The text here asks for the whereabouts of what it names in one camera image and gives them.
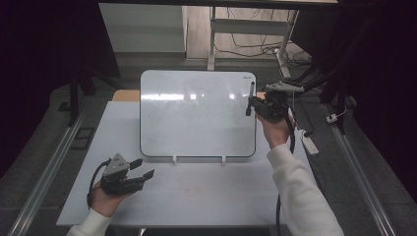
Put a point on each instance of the grey cabinet panel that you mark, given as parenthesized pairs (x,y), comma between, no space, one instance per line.
(144,29)

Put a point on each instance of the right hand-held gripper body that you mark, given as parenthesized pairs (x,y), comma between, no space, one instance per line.
(273,105)

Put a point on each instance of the white whiteboard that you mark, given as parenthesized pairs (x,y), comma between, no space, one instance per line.
(196,131)

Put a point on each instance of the person's right hand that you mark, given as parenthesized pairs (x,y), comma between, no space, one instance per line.
(278,132)

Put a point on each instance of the aluminium floor rail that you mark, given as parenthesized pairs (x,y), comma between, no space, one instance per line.
(42,180)
(360,180)

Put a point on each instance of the person's left hand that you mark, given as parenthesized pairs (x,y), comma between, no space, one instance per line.
(106,200)

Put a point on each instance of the white whiteboard stand foot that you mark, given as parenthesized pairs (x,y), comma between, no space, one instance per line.
(223,159)
(174,159)

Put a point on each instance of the black whiteboard marker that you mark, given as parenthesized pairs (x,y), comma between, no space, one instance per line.
(252,89)

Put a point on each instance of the white metal desk frame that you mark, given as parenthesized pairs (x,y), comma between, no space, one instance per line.
(249,27)

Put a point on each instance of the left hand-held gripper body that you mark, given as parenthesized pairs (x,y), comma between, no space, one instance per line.
(114,182)

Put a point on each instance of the white power strip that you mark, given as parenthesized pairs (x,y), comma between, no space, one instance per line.
(309,144)

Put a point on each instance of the wooden table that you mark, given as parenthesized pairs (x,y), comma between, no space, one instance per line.
(126,96)

